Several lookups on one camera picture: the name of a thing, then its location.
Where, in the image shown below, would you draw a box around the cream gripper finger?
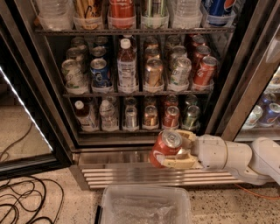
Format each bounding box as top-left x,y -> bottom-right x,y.
177,129 -> 196,149
161,152 -> 201,169

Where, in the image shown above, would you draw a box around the blue pepsi can middle shelf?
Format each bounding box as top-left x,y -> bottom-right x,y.
90,58 -> 112,88

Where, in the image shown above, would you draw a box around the red coke can front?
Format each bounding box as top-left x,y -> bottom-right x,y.
149,129 -> 182,168

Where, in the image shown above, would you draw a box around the blue pepsi can shelf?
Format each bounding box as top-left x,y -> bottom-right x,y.
204,0 -> 236,26
90,58 -> 112,88

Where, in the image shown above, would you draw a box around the orange cable on floor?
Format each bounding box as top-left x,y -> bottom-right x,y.
233,183 -> 280,201

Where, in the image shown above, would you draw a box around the blue pepsi can right compartment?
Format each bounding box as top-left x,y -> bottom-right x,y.
258,103 -> 280,127

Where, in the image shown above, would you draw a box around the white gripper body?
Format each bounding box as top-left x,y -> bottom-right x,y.
192,135 -> 227,171

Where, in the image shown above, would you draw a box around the red can middle shelf front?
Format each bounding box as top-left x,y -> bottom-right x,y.
192,56 -> 217,86

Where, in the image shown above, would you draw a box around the closed right glass fridge door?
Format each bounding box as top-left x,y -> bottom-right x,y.
201,0 -> 280,143

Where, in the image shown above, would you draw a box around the open glass fridge door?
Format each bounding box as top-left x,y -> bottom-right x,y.
0,22 -> 71,180

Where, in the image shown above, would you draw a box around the tan coffee bottle top shelf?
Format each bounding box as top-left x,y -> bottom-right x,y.
73,0 -> 102,31

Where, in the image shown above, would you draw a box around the clear water bottle top right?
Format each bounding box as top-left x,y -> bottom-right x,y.
170,0 -> 202,29

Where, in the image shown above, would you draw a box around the black cables on floor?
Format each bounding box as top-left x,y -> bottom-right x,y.
0,122 -> 65,224

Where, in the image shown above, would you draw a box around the gold can bottom shelf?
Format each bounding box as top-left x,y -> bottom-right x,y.
143,105 -> 158,126

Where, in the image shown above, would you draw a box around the red coke can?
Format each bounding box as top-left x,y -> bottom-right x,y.
163,106 -> 179,128
149,129 -> 182,168

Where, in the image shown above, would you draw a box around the brown tea bottle shelf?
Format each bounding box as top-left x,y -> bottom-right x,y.
74,101 -> 97,132
117,38 -> 137,94

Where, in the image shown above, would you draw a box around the stainless steel display fridge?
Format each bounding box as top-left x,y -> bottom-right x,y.
11,0 -> 280,191

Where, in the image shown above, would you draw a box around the gold can shelf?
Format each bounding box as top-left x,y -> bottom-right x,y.
144,58 -> 163,88
143,105 -> 158,126

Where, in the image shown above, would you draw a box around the brown tea bottle middle shelf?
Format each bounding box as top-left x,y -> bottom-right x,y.
117,38 -> 137,94

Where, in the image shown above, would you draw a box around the red coke can behind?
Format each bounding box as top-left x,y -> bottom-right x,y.
163,106 -> 179,128

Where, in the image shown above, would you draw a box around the clear water bottle top left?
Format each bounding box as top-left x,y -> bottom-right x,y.
35,0 -> 74,31

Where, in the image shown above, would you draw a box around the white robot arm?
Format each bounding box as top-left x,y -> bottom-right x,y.
156,129 -> 280,186

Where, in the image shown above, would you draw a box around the green can bottom shelf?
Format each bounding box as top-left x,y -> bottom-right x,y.
183,105 -> 200,130

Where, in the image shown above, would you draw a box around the gold can middle shelf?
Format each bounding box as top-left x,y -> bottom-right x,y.
144,58 -> 163,88

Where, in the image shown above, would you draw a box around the red can top shelf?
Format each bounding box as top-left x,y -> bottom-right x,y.
109,0 -> 135,29

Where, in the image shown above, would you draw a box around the white can right compartment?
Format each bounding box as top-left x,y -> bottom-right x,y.
242,105 -> 263,130

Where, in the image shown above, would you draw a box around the red can shelf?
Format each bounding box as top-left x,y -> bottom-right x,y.
109,0 -> 135,29
192,45 -> 211,73
192,56 -> 217,86

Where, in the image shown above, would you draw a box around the white 7up can middle shelf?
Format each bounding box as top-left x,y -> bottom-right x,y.
170,56 -> 192,86

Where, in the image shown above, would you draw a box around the silver can bottom shelf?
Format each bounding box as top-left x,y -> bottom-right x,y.
125,106 -> 137,129

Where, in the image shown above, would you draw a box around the blue pepsi can top shelf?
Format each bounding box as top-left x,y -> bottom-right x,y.
204,0 -> 236,26

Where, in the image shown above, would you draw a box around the clear plastic storage bin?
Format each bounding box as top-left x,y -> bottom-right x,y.
95,185 -> 193,224

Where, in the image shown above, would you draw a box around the brown tea bottle bottom shelf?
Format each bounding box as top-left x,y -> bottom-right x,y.
74,101 -> 97,132

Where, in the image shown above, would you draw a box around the white green can middle left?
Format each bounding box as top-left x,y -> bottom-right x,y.
61,59 -> 88,95

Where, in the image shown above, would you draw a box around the clear water bottle bottom shelf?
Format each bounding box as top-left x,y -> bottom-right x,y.
99,100 -> 118,131

